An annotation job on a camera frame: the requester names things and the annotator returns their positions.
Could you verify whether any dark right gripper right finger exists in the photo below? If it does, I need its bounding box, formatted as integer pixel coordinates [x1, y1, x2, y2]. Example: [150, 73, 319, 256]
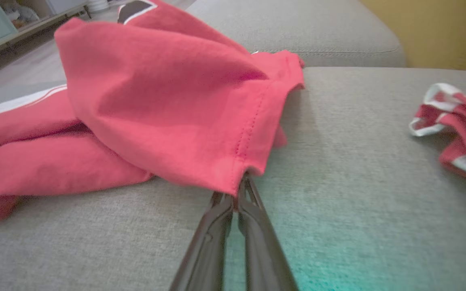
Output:
[237, 174, 299, 291]

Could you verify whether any wide yellow sofa back cushion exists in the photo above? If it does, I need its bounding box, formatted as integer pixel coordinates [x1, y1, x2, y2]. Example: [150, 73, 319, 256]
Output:
[358, 0, 466, 74]

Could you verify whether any grey stitched sofa seat cushion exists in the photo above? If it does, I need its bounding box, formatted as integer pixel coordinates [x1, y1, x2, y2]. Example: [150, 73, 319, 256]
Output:
[185, 0, 407, 68]

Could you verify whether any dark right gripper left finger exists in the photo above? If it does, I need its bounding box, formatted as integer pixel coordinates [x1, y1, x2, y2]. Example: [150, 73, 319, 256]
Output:
[170, 192, 234, 291]

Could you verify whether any red t-shirt with white label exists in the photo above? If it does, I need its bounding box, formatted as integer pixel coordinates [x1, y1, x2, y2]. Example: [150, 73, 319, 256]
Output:
[0, 0, 305, 226]

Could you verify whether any pale green drawer cabinet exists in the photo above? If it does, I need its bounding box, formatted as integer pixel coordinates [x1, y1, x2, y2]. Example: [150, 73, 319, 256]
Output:
[0, 4, 92, 63]

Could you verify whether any large grey sofa seat cushion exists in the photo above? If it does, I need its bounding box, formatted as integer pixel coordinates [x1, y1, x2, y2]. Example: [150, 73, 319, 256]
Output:
[0, 66, 466, 291]

